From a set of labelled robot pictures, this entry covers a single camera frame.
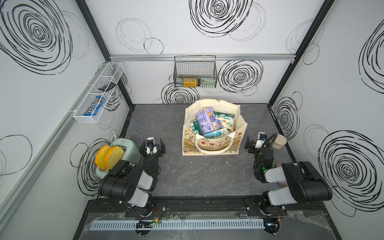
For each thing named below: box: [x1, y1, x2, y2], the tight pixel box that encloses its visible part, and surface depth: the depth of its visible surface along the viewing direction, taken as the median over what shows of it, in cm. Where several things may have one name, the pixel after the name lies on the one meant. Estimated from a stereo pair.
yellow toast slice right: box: [105, 145, 125, 170], surface depth 72 cm
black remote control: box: [98, 82, 117, 92], surface depth 82 cm
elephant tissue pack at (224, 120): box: [213, 111, 235, 129], surface depth 86 cm
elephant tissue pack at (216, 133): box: [202, 127, 229, 139], surface depth 82 cm
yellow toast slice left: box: [95, 145, 113, 170], surface depth 70 cm
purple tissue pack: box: [195, 107, 220, 135], surface depth 83 cm
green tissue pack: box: [190, 120, 203, 136], surface depth 84 cm
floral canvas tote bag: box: [182, 100, 248, 156], surface depth 82 cm
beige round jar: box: [271, 134, 287, 150], surface depth 94 cm
